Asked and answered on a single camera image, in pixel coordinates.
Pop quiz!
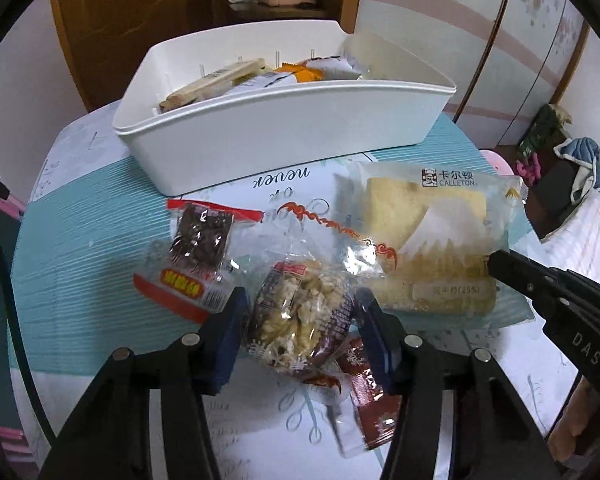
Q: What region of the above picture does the brown wooden door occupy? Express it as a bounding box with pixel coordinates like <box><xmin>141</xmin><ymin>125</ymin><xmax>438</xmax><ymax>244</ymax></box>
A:
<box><xmin>49</xmin><ymin>0</ymin><xmax>216</xmax><ymax>113</ymax></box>

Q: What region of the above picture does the green patterned bag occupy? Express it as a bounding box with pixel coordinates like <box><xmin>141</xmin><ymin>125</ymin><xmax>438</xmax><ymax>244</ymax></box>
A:
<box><xmin>518</xmin><ymin>103</ymin><xmax>574</xmax><ymax>162</ymax></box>

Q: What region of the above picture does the dark brownie packet red label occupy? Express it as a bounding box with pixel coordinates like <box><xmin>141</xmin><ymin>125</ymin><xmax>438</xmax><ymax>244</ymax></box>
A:
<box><xmin>132</xmin><ymin>198</ymin><xmax>264</xmax><ymax>324</ymax></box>

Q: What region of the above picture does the brown red snack packet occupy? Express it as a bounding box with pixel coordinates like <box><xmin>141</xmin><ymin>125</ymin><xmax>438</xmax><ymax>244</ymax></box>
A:
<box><xmin>300</xmin><ymin>337</ymin><xmax>403</xmax><ymax>459</ymax></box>

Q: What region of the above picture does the person's right hand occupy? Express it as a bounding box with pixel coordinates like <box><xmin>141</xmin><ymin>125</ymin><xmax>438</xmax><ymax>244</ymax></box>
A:
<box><xmin>550</xmin><ymin>375</ymin><xmax>600</xmax><ymax>480</ymax></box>

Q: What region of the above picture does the grey white snack packet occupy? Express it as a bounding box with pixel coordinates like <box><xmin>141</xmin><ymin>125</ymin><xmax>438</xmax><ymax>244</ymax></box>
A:
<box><xmin>227</xmin><ymin>71</ymin><xmax>301</xmax><ymax>95</ymax></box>

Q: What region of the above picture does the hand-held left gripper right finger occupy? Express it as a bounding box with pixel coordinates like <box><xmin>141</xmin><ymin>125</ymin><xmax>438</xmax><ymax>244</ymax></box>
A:
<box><xmin>354</xmin><ymin>287</ymin><xmax>561</xmax><ymax>480</ymax></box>

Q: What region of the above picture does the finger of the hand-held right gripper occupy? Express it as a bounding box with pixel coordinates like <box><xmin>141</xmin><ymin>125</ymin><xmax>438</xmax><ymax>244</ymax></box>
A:
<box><xmin>488</xmin><ymin>249</ymin><xmax>572</xmax><ymax>312</ymax></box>

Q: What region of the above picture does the yellow sponge cake packet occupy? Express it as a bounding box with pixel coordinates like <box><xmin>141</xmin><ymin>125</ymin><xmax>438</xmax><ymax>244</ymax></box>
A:
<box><xmin>334</xmin><ymin>160</ymin><xmax>537</xmax><ymax>330</ymax></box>

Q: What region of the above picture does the orange white snack packet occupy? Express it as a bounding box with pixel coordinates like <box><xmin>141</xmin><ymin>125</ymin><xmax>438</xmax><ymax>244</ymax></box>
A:
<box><xmin>272</xmin><ymin>56</ymin><xmax>353</xmax><ymax>84</ymax></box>

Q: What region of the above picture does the white checked cloth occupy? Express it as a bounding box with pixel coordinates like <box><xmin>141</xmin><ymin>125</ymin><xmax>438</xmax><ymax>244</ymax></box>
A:
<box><xmin>539</xmin><ymin>194</ymin><xmax>600</xmax><ymax>313</ymax></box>

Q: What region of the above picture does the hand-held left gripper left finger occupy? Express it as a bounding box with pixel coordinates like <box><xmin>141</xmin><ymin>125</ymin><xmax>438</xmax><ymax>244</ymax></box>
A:
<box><xmin>40</xmin><ymin>286</ymin><xmax>252</xmax><ymax>480</ymax></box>

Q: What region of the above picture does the white plastic basket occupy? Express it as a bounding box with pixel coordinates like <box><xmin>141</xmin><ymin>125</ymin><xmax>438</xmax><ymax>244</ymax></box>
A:
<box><xmin>111</xmin><ymin>20</ymin><xmax>457</xmax><ymax>197</ymax></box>

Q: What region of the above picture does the floral light wardrobe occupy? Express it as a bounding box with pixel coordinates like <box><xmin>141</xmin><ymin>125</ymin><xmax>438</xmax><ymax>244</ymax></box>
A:
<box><xmin>350</xmin><ymin>0</ymin><xmax>597</xmax><ymax>153</ymax></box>

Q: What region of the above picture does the teal white tablecloth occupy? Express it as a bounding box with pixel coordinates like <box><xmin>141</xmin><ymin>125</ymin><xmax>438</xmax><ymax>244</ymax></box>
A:
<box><xmin>7</xmin><ymin>100</ymin><xmax>581</xmax><ymax>480</ymax></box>

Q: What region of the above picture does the blue white cloth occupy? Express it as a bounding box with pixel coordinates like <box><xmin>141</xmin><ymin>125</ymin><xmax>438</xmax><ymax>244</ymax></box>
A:
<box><xmin>553</xmin><ymin>136</ymin><xmax>600</xmax><ymax>202</ymax></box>

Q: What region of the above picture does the clear peanut crisp packet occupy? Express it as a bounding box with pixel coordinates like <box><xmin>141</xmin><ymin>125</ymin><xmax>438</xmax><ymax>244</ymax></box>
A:
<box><xmin>242</xmin><ymin>200</ymin><xmax>398</xmax><ymax>378</ymax></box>

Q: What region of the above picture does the beige long snack bar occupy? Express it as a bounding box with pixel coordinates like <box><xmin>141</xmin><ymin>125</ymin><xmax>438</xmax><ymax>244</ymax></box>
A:
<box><xmin>158</xmin><ymin>58</ymin><xmax>267</xmax><ymax>113</ymax></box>

